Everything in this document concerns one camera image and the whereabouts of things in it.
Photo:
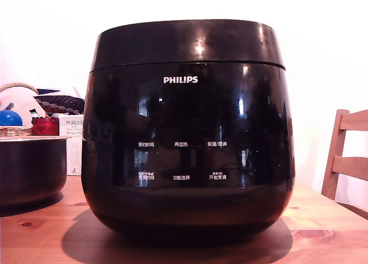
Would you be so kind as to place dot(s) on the black Philips rice cooker body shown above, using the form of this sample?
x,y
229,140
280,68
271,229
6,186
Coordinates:
x,y
184,117

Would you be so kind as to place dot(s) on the black rice cooker lid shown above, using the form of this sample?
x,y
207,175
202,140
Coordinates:
x,y
187,42

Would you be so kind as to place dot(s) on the white Porlex box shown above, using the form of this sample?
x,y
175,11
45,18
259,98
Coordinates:
x,y
73,149

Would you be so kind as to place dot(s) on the dark dotted patterned cloth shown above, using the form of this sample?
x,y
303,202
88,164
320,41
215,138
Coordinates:
x,y
63,101

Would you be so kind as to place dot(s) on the red scalloped container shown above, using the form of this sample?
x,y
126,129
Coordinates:
x,y
44,127

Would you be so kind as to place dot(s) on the wooden chair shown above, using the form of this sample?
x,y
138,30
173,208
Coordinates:
x,y
335,149

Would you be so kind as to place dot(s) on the dark inner cooking pot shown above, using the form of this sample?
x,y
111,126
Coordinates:
x,y
28,169

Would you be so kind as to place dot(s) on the white cloth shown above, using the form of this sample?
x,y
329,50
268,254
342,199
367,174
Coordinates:
x,y
20,100

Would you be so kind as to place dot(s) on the woven wicker basket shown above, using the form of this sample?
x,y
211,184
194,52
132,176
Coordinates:
x,y
14,130

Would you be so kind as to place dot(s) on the blue ball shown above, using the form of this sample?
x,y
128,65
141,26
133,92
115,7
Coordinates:
x,y
10,118

